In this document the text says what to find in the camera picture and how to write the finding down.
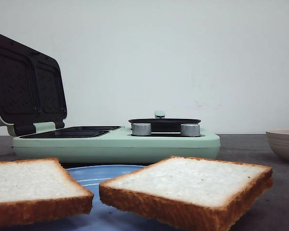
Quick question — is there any white bread slice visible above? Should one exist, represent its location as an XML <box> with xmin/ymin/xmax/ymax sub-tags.
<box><xmin>99</xmin><ymin>156</ymin><xmax>273</xmax><ymax>231</ymax></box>
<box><xmin>0</xmin><ymin>158</ymin><xmax>94</xmax><ymax>228</ymax></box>

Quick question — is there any blue round plate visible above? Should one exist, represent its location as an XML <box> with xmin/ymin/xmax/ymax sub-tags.
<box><xmin>62</xmin><ymin>165</ymin><xmax>179</xmax><ymax>231</ymax></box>

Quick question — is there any mint green breakfast maker base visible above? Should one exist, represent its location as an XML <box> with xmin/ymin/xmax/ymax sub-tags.
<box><xmin>13</xmin><ymin>126</ymin><xmax>221</xmax><ymax>164</ymax></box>

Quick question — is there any breakfast maker hinged lid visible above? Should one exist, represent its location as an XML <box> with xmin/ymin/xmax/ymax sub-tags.
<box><xmin>0</xmin><ymin>34</ymin><xmax>67</xmax><ymax>136</ymax></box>

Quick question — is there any black round frying pan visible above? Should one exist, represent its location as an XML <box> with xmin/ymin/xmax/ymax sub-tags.
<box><xmin>128</xmin><ymin>117</ymin><xmax>201</xmax><ymax>132</ymax></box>

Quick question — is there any silver control knob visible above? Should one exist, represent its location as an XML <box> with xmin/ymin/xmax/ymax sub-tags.
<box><xmin>180</xmin><ymin>123</ymin><xmax>201</xmax><ymax>137</ymax></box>
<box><xmin>131</xmin><ymin>123</ymin><xmax>151</xmax><ymax>136</ymax></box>

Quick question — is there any left silver control knob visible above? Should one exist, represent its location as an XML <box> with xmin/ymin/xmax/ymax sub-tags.
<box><xmin>131</xmin><ymin>123</ymin><xmax>151</xmax><ymax>136</ymax></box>

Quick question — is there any right silver control knob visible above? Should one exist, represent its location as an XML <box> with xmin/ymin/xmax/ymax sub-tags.
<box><xmin>180</xmin><ymin>123</ymin><xmax>201</xmax><ymax>137</ymax></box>

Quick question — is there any beige ribbed bowl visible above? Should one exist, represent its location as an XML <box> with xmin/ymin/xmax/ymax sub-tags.
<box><xmin>266</xmin><ymin>129</ymin><xmax>289</xmax><ymax>161</ymax></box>

